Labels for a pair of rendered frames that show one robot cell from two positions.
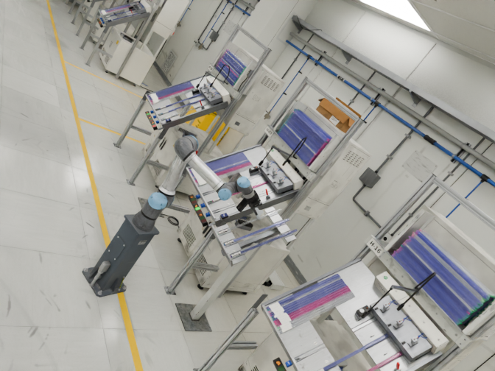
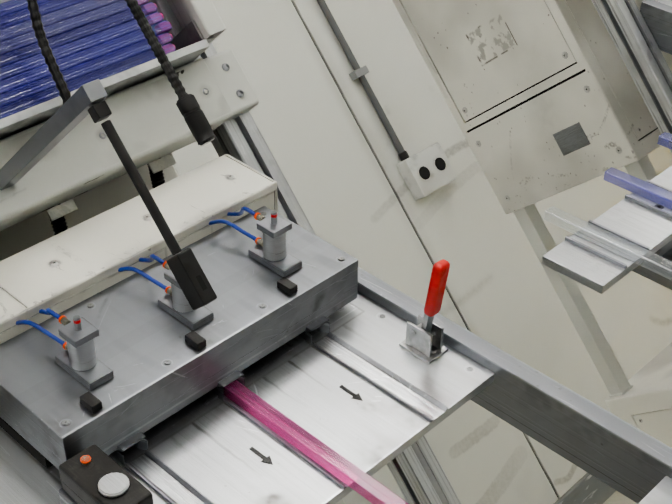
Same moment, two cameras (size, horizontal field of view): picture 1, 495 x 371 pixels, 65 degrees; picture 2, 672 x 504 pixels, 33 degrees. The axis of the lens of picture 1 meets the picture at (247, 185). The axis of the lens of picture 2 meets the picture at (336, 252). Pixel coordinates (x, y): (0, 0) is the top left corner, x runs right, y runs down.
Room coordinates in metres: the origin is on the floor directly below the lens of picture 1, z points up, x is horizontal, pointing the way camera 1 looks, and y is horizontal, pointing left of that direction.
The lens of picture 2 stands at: (2.75, 0.87, 1.19)
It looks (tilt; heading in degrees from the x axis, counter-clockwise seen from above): 3 degrees down; 278
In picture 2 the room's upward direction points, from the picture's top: 28 degrees counter-clockwise
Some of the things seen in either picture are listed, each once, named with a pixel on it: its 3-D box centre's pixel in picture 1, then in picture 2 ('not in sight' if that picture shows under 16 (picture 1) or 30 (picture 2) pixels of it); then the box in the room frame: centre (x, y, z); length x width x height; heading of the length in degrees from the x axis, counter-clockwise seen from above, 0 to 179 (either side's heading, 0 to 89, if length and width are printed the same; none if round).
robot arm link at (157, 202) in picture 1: (155, 205); not in sight; (2.27, 0.40, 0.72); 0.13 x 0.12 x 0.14; 0
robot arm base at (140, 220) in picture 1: (146, 218); not in sight; (2.26, 0.40, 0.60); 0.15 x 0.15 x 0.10
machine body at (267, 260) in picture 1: (230, 243); not in sight; (3.30, -0.19, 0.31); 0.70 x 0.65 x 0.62; 44
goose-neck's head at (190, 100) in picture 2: not in sight; (196, 120); (2.94, -0.12, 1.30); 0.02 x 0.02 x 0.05
